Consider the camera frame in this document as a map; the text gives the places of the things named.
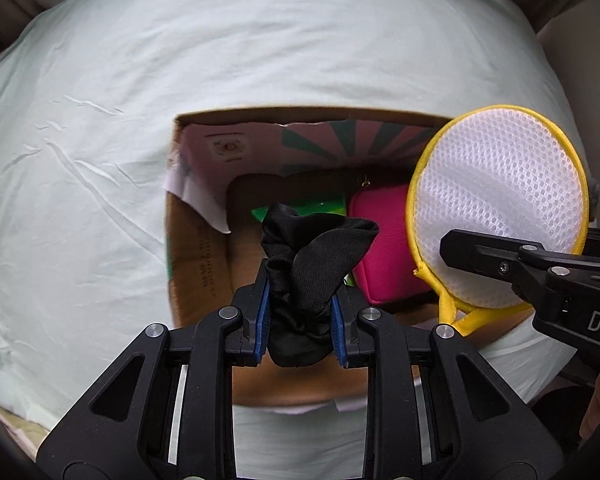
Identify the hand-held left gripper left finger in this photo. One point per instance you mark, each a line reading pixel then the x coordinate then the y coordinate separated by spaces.
pixel 261 317

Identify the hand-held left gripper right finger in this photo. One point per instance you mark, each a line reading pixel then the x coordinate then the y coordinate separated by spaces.
pixel 338 325

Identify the black sock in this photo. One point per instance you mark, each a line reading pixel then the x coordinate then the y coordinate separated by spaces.
pixel 305 270

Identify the yellow rimmed white mesh bag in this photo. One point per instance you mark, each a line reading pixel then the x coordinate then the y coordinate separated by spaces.
pixel 500 185

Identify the cardboard box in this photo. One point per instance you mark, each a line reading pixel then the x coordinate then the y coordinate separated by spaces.
pixel 197 260

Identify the pink zip pouch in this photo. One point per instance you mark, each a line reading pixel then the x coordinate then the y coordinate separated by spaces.
pixel 385 240

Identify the green snack packet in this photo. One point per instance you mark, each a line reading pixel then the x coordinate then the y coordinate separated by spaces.
pixel 325 206

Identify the pale yellow bedding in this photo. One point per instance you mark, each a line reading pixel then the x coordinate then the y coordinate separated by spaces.
pixel 25 432

